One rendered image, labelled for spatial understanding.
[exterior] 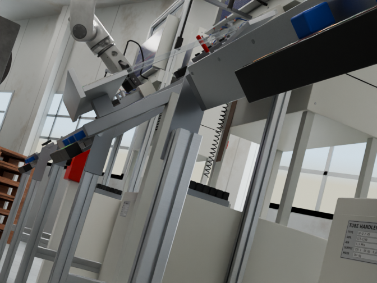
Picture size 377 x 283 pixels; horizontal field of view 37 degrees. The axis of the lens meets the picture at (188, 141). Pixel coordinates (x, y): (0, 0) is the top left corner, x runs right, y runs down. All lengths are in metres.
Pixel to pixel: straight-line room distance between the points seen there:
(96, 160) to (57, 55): 6.95
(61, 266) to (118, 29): 6.49
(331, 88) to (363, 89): 0.13
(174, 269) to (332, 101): 0.76
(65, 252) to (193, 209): 0.39
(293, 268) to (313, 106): 0.52
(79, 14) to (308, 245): 1.04
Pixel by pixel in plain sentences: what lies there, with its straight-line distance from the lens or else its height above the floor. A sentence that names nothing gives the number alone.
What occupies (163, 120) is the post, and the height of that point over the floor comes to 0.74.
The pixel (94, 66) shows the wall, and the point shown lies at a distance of 7.95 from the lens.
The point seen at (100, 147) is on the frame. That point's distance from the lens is 1.56.
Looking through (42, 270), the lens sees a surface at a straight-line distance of 2.65.
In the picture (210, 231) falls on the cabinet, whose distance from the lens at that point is 1.71.
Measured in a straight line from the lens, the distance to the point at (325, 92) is 1.93.
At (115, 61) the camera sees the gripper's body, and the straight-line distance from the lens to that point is 1.94.
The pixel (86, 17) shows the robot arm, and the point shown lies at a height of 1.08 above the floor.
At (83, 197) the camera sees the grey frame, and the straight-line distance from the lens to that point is 1.56.
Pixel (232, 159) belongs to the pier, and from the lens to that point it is 5.40.
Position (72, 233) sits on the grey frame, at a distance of 1.56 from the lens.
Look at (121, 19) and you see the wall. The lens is 7.95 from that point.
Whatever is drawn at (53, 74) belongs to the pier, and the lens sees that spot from 8.42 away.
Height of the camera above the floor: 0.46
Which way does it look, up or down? 10 degrees up
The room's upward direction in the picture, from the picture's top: 16 degrees clockwise
